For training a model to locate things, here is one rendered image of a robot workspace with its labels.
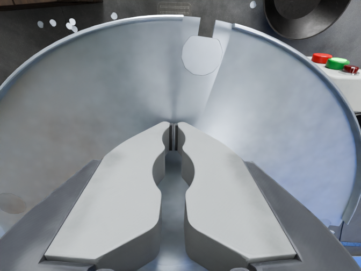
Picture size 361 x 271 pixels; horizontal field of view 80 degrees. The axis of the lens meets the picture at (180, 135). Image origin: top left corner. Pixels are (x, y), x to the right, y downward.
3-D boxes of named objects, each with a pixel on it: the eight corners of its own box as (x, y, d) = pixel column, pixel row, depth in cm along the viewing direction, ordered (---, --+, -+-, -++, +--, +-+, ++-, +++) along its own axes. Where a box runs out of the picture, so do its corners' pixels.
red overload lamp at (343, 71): (337, 63, 30) (349, 68, 28) (354, 64, 30) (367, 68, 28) (334, 71, 31) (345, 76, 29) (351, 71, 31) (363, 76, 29)
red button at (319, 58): (309, 52, 36) (319, 56, 34) (325, 52, 36) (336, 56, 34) (307, 59, 37) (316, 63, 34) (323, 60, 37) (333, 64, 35)
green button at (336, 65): (323, 57, 33) (335, 61, 30) (341, 58, 33) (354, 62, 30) (320, 65, 33) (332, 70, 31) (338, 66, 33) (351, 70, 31)
